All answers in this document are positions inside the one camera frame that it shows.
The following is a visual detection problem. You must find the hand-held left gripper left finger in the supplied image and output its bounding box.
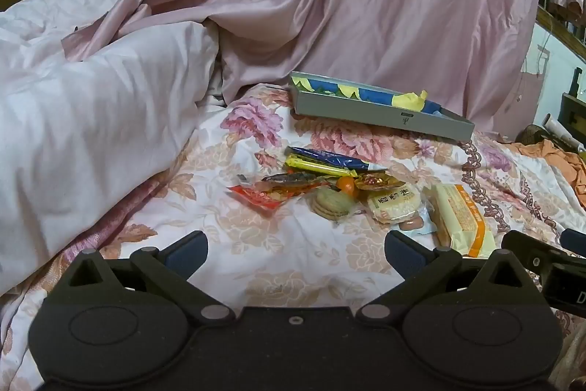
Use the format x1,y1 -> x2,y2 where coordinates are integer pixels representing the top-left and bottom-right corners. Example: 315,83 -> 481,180
59,230 -> 237,325

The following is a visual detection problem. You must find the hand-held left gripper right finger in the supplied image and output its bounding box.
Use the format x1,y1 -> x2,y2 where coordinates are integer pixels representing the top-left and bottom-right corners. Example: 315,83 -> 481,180
356,230 -> 533,324

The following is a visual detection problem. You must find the pink sausage snack packet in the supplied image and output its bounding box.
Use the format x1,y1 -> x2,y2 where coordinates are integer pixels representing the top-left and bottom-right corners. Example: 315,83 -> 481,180
397,208 -> 437,235

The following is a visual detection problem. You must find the white round rice cracker packet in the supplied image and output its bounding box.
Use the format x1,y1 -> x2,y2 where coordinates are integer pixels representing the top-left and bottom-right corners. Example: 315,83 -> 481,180
366,182 -> 424,226

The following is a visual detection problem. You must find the yellow orange cake packet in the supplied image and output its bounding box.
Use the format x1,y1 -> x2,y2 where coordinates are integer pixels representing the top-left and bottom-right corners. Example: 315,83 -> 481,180
430,184 -> 498,259

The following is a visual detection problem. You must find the golden candy packet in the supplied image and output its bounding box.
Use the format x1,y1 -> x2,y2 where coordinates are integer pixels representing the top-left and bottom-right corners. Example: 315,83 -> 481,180
355,172 -> 407,191

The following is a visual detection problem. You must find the round biscuits clear packet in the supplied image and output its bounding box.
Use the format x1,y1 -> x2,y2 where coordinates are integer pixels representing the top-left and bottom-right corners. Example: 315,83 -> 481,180
311,186 -> 359,223

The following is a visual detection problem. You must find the red snack packet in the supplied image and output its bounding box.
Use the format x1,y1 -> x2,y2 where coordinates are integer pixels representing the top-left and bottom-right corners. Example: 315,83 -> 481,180
227,184 -> 290,214

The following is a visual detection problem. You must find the long dark blue snack packet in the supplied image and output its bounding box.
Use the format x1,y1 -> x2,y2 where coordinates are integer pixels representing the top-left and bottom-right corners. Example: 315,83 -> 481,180
286,146 -> 388,172

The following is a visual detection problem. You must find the long yellow snack packet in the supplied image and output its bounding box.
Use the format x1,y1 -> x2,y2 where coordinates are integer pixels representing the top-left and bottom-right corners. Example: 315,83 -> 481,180
284,155 -> 359,180

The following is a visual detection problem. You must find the clear packet brown snack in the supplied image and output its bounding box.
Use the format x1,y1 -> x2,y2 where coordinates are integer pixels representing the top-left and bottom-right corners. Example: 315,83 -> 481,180
261,172 -> 322,191

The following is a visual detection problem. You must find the grey box blue yellow lining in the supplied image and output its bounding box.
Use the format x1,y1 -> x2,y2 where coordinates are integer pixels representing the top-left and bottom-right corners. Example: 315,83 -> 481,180
288,71 -> 476,143

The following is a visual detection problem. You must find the orange cloth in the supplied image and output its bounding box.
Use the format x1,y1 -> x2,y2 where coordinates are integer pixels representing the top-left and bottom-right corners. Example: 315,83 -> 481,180
512,138 -> 586,209

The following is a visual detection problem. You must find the rolled white paper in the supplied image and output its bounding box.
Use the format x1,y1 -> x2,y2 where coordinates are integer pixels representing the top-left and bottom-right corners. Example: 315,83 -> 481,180
542,113 -> 580,150

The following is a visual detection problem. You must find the dark wooden furniture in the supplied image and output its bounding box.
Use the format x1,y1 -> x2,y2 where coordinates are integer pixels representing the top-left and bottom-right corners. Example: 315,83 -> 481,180
560,68 -> 586,136

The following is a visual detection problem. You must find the white quilt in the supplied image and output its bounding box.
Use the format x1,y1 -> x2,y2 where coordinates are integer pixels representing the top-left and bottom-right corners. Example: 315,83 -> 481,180
0,0 -> 221,296

